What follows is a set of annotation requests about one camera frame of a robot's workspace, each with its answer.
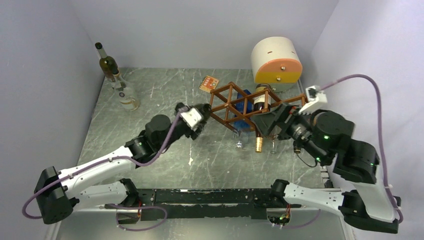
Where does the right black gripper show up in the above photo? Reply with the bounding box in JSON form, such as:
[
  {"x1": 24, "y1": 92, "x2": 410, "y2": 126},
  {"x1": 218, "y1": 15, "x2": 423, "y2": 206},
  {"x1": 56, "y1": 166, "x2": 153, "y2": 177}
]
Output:
[{"x1": 250, "y1": 101, "x2": 329, "y2": 164}]

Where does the dark gold-capped wine bottle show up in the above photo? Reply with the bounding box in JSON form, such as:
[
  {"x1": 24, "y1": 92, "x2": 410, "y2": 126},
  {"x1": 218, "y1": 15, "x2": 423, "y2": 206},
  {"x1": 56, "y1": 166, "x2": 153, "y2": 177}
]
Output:
[{"x1": 251, "y1": 83, "x2": 273, "y2": 153}]

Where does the clear square black-capped bottle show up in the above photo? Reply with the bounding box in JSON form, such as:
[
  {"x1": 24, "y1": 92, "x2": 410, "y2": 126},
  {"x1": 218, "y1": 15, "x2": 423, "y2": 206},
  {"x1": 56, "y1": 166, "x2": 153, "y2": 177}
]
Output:
[{"x1": 269, "y1": 132, "x2": 303, "y2": 156}]

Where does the clear round liquor bottle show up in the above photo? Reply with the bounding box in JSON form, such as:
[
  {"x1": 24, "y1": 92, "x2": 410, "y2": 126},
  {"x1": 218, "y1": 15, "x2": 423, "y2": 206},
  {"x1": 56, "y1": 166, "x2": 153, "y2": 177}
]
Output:
[{"x1": 111, "y1": 67, "x2": 140, "y2": 111}]

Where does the olive green wine bottle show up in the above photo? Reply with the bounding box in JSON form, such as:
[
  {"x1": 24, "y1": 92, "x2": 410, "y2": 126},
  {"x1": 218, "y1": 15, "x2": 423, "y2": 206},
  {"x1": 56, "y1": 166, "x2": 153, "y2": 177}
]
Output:
[{"x1": 94, "y1": 42, "x2": 118, "y2": 86}]

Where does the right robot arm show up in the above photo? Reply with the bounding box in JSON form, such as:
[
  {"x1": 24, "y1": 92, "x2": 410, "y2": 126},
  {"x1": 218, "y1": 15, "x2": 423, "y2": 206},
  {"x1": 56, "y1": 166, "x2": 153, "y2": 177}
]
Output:
[{"x1": 251, "y1": 103, "x2": 400, "y2": 234}]

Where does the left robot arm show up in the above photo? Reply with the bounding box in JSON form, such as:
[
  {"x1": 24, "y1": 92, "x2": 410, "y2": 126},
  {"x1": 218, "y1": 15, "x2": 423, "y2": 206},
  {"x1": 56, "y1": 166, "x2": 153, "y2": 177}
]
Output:
[{"x1": 30, "y1": 102, "x2": 212, "y2": 225}]

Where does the clear blue-label bottle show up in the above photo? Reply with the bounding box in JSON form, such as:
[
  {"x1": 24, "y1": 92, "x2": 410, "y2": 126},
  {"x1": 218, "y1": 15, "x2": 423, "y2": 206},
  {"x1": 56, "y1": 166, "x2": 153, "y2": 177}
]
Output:
[{"x1": 231, "y1": 89, "x2": 254, "y2": 150}]

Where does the brown wooden wine rack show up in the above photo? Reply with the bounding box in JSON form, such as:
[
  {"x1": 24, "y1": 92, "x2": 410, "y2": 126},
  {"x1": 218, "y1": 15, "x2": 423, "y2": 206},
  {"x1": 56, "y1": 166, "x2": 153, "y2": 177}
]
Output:
[{"x1": 209, "y1": 82, "x2": 308, "y2": 132}]

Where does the small orange card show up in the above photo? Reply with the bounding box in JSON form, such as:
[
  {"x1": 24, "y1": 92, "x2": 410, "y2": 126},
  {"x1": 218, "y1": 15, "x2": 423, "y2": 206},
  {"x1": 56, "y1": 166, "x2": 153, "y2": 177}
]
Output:
[{"x1": 199, "y1": 75, "x2": 220, "y2": 93}]

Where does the cream orange cylinder container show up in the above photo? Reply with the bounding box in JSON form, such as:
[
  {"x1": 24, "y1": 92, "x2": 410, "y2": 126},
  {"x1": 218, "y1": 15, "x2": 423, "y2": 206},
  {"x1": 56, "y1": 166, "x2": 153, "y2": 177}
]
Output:
[{"x1": 250, "y1": 36, "x2": 303, "y2": 84}]

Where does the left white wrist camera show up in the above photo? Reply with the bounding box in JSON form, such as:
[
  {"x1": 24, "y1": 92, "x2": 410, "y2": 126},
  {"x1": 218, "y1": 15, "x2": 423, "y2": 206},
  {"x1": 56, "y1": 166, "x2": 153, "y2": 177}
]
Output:
[{"x1": 180, "y1": 107, "x2": 204, "y2": 131}]

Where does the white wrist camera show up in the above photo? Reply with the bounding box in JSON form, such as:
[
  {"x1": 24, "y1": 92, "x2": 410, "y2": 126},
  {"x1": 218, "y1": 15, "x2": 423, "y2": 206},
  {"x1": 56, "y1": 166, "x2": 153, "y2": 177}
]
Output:
[
  {"x1": 298, "y1": 85, "x2": 328, "y2": 115},
  {"x1": 180, "y1": 107, "x2": 204, "y2": 131}
]

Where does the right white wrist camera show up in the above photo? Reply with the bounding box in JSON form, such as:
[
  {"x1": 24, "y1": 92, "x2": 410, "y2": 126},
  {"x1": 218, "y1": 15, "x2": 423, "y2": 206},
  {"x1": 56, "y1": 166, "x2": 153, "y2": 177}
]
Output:
[{"x1": 298, "y1": 85, "x2": 328, "y2": 115}]

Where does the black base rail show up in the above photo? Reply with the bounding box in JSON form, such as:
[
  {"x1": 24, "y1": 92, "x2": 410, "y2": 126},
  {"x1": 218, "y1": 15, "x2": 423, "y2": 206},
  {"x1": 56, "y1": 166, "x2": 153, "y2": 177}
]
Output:
[{"x1": 119, "y1": 188, "x2": 287, "y2": 221}]

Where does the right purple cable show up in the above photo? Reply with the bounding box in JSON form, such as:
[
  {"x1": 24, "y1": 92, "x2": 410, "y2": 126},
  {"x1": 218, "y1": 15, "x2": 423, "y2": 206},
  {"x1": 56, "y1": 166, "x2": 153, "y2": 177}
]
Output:
[{"x1": 319, "y1": 74, "x2": 404, "y2": 225}]

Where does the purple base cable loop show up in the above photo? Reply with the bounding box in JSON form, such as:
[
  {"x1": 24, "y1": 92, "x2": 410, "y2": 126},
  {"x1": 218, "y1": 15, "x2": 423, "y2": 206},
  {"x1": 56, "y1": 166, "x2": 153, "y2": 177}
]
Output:
[{"x1": 109, "y1": 204, "x2": 169, "y2": 232}]

